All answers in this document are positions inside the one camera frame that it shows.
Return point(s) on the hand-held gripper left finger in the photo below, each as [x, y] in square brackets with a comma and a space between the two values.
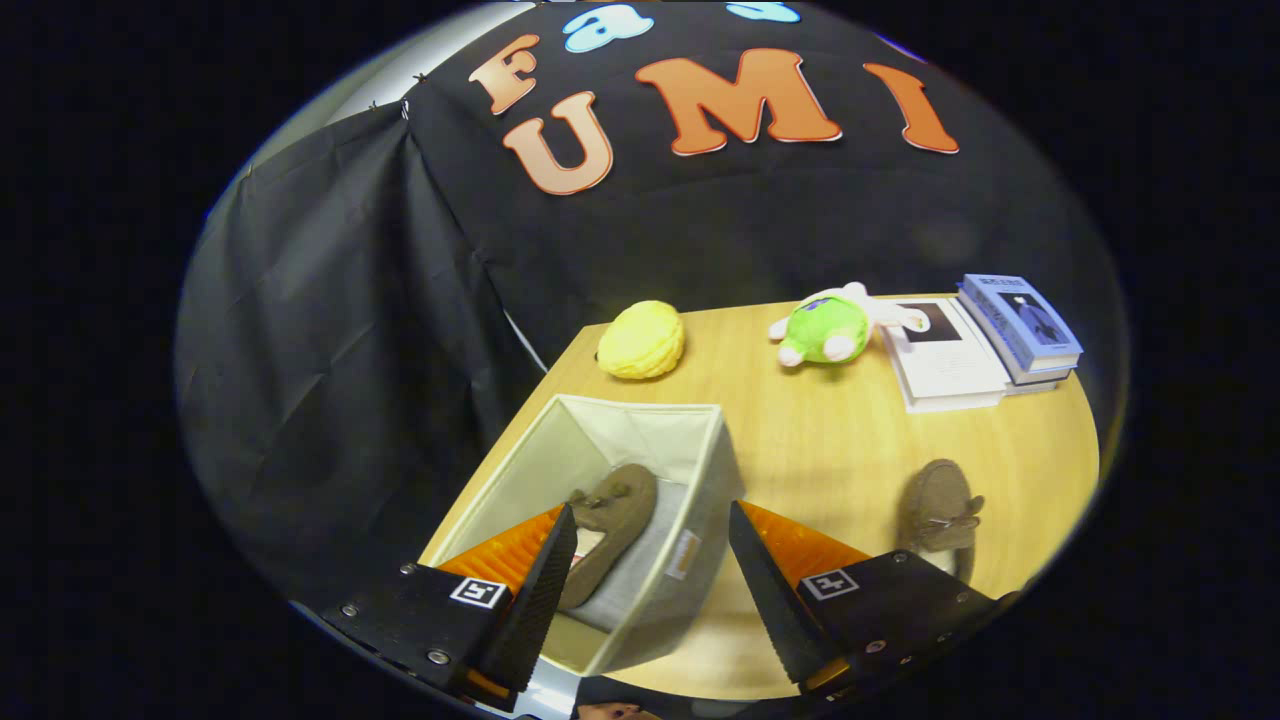
[535, 610]

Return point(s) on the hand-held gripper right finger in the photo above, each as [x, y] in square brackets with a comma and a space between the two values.
[770, 600]

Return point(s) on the brown fluffy shoe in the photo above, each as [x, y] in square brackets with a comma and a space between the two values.
[615, 500]
[935, 500]

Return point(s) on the beige fabric storage box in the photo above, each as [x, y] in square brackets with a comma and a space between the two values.
[640, 430]

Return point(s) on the green plush toy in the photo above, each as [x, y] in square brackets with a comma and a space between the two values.
[825, 330]

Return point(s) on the yellow plush ball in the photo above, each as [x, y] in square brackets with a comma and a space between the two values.
[642, 340]

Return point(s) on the white book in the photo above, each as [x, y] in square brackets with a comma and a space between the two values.
[945, 365]

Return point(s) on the black backdrop cloth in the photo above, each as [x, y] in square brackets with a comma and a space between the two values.
[330, 350]

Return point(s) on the grey book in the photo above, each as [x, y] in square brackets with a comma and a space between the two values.
[1035, 378]

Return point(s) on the blue book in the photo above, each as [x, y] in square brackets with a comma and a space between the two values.
[1020, 325]

